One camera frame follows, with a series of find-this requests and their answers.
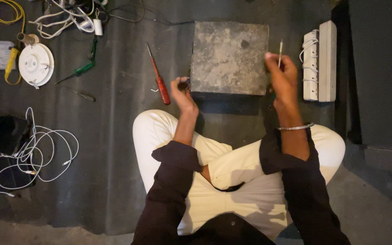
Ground dark thin screwdriver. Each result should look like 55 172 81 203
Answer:
57 84 96 102

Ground yellow cable coil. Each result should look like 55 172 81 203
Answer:
0 0 26 34

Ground white extension board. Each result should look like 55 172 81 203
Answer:
299 29 320 101

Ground yellow handled tool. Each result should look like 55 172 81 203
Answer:
4 47 22 86

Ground person's left hand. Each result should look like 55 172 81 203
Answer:
170 76 199 116

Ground white plastic pouch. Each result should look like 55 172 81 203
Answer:
0 40 17 71

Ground red handled screwdriver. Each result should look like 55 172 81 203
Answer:
146 42 171 105

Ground black pouch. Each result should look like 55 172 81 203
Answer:
0 157 37 190

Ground white round ceiling rose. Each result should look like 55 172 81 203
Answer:
18 43 55 88

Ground black phone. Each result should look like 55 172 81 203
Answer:
0 116 30 156

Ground grey stone block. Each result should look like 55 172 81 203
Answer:
190 21 270 96

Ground dark floor mat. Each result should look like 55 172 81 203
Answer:
0 0 350 237

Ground tangle of white wires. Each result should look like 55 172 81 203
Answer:
29 0 109 39

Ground black cable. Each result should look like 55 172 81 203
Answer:
106 0 196 26

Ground grey rectangular block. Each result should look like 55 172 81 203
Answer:
318 20 337 103

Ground green handled screwdriver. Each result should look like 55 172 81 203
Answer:
55 59 96 85

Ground white charging cable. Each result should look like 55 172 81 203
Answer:
0 107 80 198

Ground silver wrist bangle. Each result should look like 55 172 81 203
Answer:
277 122 315 131

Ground person's white trousers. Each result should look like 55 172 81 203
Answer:
132 109 346 241

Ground person's right hand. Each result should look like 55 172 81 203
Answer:
264 52 299 113

